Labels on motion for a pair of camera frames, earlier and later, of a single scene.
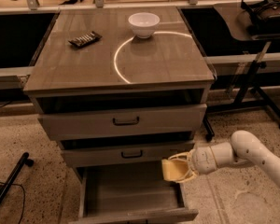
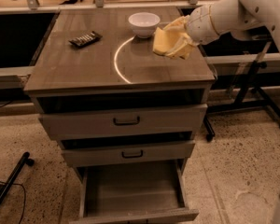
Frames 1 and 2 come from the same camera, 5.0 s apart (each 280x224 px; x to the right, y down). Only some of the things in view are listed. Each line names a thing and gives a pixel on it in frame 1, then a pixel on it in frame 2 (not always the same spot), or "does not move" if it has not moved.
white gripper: x=203 y=161 to x=200 y=24
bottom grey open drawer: x=131 y=194 does not move
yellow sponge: x=174 y=170 to x=164 y=39
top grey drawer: x=119 y=123 does not move
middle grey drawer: x=151 y=153 does not move
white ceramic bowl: x=144 y=23 does not move
